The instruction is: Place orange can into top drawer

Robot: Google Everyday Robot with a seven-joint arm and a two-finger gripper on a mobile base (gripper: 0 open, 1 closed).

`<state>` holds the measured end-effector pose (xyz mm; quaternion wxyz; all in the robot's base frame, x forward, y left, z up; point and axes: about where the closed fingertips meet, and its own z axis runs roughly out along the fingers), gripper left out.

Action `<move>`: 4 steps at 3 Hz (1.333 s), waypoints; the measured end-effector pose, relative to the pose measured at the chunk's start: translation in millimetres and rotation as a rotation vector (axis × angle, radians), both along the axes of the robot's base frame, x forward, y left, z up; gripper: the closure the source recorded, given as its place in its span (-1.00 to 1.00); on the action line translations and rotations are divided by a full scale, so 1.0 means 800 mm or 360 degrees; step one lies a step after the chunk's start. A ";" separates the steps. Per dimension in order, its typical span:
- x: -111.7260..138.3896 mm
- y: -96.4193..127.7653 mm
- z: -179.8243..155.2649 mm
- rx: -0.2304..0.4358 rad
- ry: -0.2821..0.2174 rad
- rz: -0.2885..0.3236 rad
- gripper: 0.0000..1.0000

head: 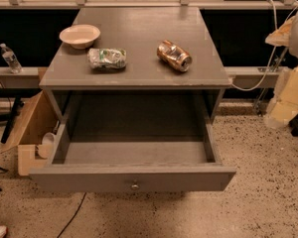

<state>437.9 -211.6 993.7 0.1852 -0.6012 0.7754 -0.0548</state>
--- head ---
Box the clear plastic water bottle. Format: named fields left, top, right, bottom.
left=0, top=44, right=22, bottom=74

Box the crushed green white can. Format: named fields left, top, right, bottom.
left=87, top=48, right=127, bottom=69

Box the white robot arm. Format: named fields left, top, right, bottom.
left=264, top=11, right=298, bottom=129

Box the grey wooden cabinet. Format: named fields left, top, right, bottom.
left=40, top=7, right=230, bottom=118

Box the white bowl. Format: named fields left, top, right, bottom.
left=60, top=25, right=100, bottom=50

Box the open cardboard box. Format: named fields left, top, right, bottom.
left=2, top=91, right=58, bottom=177

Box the white cup in box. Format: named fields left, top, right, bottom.
left=37, top=132, right=56, bottom=159

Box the black floor cable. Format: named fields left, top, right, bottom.
left=56, top=191, right=87, bottom=238

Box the grey open top drawer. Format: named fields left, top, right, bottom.
left=30, top=92, right=235, bottom=192

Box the white cable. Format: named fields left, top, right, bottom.
left=230, top=0, right=298, bottom=92

